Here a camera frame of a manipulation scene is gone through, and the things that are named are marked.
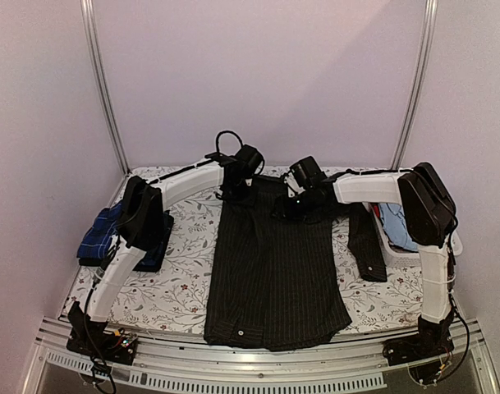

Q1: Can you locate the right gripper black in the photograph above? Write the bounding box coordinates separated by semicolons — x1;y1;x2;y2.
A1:
270;187;318;222

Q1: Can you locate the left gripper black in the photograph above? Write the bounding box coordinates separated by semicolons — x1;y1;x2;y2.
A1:
222;180;260;208

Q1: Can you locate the black pinstriped long sleeve shirt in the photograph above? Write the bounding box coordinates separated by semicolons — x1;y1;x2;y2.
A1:
204;176;388;351

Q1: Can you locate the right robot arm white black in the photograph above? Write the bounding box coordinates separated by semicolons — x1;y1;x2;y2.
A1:
273;157;458;325

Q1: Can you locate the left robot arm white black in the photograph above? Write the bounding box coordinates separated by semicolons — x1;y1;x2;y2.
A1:
68;144;264;356

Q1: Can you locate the light blue shirt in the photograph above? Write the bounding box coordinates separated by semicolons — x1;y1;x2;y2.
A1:
378;203;418;252

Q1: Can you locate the white plastic laundry basket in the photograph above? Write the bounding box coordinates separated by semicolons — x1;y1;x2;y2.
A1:
368;203;464;268

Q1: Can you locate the floral patterned tablecloth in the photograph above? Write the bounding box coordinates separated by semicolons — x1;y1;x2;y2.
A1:
58;165;454;338

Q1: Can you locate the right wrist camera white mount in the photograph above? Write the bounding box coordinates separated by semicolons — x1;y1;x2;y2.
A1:
280;170;303;198

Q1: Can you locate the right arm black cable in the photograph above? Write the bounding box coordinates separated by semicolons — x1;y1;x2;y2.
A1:
327;167;417;181

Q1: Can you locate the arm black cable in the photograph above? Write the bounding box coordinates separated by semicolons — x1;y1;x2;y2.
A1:
214;130;245;155
327;167;417;181

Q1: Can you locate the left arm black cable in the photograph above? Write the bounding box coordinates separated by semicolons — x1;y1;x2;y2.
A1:
214;130;245;155

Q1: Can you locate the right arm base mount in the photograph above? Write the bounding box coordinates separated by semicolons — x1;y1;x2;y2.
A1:
383;315;454;366

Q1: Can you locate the aluminium front rail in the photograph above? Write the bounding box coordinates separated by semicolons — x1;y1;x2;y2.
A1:
19;318;500;394

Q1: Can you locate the right aluminium frame post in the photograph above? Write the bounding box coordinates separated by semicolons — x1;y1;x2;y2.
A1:
391;0;438;170

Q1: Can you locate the aluminium frame post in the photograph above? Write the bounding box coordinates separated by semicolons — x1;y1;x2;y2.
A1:
391;0;438;170
80;0;131;175

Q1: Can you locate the left aluminium frame post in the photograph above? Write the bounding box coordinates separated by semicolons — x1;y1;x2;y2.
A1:
80;0;131;175

